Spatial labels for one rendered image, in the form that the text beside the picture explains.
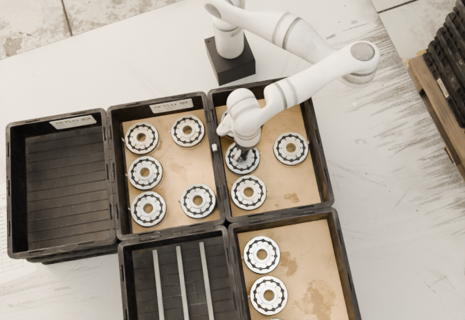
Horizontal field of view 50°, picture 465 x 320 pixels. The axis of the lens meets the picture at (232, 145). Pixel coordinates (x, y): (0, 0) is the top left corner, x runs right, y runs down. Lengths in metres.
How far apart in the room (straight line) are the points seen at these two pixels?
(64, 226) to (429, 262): 1.09
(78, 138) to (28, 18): 1.43
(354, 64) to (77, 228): 0.91
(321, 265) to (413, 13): 1.69
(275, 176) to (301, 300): 0.36
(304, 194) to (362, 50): 0.46
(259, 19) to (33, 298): 1.07
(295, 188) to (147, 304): 0.53
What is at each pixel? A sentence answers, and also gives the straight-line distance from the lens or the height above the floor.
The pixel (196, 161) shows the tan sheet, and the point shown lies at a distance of 1.53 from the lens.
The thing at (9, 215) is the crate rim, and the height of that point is 0.93.
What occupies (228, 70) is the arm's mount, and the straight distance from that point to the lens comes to 1.67.
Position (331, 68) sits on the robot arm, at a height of 1.19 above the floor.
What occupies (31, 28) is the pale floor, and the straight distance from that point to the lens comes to 2.94.
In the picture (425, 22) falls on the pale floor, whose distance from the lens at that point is 2.81.
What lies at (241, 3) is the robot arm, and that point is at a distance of 1.48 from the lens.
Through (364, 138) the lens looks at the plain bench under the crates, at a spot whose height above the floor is 0.70.
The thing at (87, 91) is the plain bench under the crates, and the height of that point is 0.70.
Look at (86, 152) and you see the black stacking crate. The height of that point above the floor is 0.83.
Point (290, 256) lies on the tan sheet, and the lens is 1.46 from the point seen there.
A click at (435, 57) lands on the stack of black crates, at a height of 0.26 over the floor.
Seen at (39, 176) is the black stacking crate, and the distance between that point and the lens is 1.65.
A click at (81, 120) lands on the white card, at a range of 1.58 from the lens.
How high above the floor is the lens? 2.28
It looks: 72 degrees down
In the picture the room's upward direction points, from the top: 9 degrees counter-clockwise
